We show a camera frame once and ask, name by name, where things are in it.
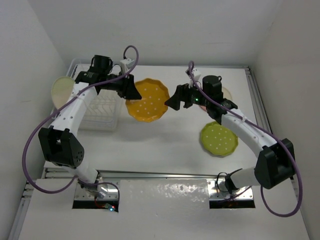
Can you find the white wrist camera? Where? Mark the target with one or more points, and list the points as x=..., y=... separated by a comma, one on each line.
x=126, y=64
x=194, y=76

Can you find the white wire dish rack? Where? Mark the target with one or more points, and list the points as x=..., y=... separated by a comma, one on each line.
x=103, y=112

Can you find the small green circuit board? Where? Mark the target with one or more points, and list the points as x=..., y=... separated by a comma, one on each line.
x=104, y=205

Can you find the white pink floral plate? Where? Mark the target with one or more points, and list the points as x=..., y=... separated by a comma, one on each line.
x=226, y=94

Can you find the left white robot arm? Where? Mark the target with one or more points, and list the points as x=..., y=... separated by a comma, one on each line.
x=59, y=142

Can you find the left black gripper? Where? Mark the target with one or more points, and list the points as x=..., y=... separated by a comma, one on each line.
x=128, y=91

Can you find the front aluminium frame rail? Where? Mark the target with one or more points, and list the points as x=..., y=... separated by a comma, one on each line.
x=60, y=173

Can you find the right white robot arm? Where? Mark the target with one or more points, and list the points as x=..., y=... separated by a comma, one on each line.
x=273, y=164

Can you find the cream round plate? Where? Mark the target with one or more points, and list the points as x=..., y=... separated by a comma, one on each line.
x=61, y=90

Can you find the white foreground cover board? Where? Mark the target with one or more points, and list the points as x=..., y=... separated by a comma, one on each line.
x=155, y=210

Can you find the green dotted plate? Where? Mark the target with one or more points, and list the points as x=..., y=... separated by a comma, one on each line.
x=218, y=140

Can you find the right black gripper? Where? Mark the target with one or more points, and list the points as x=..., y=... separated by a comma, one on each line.
x=182, y=93

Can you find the orange dotted plate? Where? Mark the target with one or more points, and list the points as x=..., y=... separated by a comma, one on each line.
x=151, y=106

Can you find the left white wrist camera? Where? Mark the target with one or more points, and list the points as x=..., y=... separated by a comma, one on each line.
x=126, y=64

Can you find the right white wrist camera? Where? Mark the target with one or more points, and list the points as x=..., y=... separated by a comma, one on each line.
x=194, y=76

